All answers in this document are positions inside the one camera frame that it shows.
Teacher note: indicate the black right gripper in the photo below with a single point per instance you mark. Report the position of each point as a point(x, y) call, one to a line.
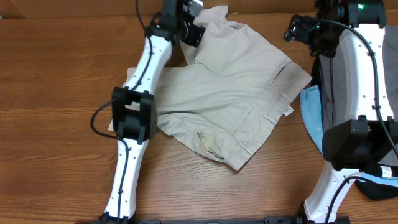
point(329, 48)

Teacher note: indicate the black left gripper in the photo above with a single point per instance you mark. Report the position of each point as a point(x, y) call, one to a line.
point(194, 32)

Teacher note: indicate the beige shorts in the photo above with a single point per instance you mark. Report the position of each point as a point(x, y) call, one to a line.
point(226, 101)

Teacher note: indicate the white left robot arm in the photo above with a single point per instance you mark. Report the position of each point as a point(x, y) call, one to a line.
point(134, 113)

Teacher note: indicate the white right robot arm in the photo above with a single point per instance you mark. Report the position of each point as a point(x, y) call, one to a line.
point(354, 147)

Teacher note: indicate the blue cloth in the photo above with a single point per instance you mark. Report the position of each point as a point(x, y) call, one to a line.
point(311, 111)

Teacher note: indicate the grey shorts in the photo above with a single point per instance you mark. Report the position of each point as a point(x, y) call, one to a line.
point(348, 78)

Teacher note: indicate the black garment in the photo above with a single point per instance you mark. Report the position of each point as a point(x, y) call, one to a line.
point(375, 191)

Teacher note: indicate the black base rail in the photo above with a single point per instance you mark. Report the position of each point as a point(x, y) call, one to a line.
point(266, 220)

